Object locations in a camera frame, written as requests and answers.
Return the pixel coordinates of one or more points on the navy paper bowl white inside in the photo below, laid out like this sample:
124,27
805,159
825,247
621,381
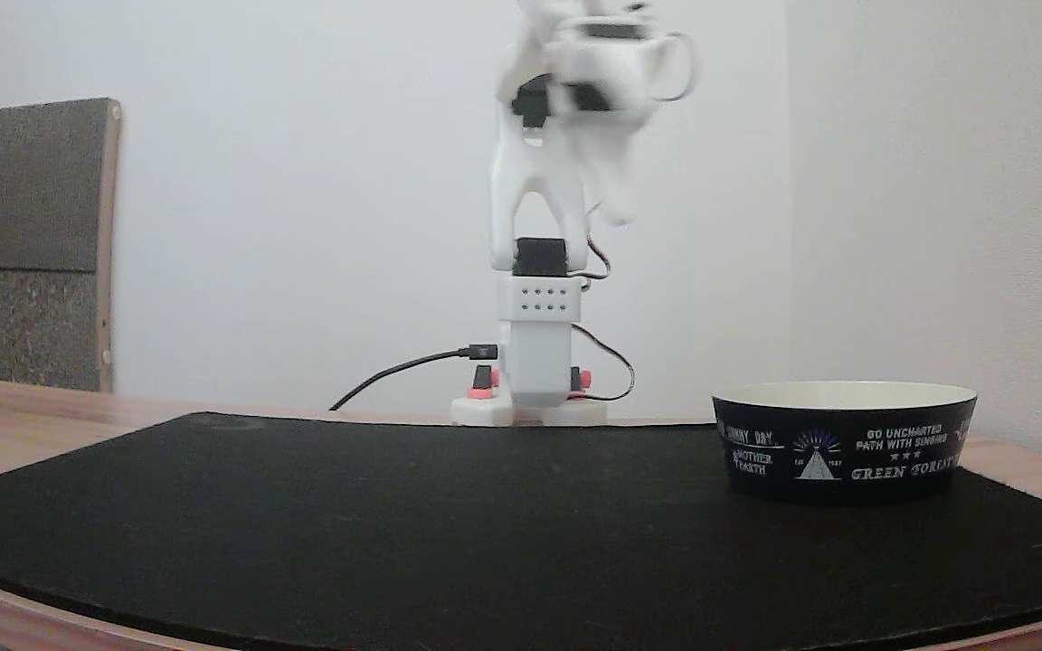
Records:
842,452

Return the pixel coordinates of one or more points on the black clamp orange pad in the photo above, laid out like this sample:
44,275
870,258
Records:
482,382
580,380

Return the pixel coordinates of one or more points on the grey cork board wooden frame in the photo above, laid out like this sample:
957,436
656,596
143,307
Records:
28,244

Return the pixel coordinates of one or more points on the black desk mat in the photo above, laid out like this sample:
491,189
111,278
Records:
449,524

